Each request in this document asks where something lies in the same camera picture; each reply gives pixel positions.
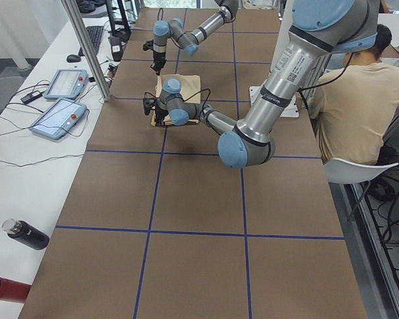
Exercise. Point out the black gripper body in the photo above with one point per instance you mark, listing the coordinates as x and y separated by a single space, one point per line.
161 113
159 59

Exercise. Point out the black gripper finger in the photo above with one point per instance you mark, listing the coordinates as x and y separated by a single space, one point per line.
157 67
159 123

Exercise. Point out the cream long-sleeve printed shirt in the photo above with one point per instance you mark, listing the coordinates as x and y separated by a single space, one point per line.
190 85

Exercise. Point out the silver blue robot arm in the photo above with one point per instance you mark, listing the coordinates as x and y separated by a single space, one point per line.
187 41
318 28

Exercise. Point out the black box with label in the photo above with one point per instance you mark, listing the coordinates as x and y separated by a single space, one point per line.
116 48

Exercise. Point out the black keyboard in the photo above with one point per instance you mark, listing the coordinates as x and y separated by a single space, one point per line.
95 36

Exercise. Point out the black computer mouse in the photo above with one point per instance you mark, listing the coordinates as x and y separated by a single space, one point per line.
73 58

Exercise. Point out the far blue teach pendant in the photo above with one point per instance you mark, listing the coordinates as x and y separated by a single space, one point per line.
66 83

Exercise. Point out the blue teach pendant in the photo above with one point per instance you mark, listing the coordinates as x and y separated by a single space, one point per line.
58 119
66 83

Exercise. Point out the near blue teach pendant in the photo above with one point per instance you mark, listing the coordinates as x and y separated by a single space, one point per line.
58 119

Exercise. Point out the small black adapter box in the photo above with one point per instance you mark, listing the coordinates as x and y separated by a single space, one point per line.
30 97

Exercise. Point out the black water bottle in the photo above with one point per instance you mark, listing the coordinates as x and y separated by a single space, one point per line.
25 233

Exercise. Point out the white chair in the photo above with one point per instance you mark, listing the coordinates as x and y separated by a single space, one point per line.
346 172

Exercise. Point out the person in beige shirt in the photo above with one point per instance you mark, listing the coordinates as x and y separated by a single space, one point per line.
355 105

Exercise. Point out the red cylinder bottle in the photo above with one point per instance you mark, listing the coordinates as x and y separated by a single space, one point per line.
13 291

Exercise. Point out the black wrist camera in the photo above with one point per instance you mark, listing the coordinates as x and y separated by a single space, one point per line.
148 46
149 104

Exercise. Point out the aluminium frame post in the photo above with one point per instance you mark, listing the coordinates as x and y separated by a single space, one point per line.
87 47

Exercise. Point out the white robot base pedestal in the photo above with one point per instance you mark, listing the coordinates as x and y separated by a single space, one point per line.
265 103

